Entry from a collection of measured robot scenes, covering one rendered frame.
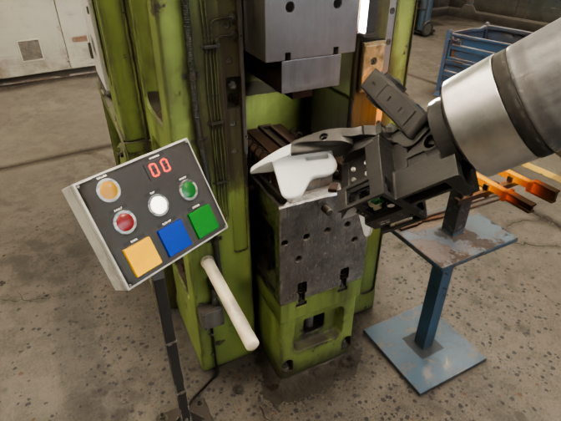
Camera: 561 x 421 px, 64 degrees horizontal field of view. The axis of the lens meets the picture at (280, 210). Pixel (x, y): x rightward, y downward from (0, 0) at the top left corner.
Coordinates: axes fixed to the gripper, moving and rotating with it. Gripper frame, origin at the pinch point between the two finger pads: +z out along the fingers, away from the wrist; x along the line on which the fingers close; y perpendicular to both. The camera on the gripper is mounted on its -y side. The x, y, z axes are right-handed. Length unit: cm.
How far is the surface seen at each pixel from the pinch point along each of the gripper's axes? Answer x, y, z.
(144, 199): 8, -27, 64
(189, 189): 20, -34, 62
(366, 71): 66, -89, 34
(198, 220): 24, -26, 63
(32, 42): 2, -393, 460
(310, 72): 40, -71, 36
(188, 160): 17, -41, 61
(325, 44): 39, -77, 29
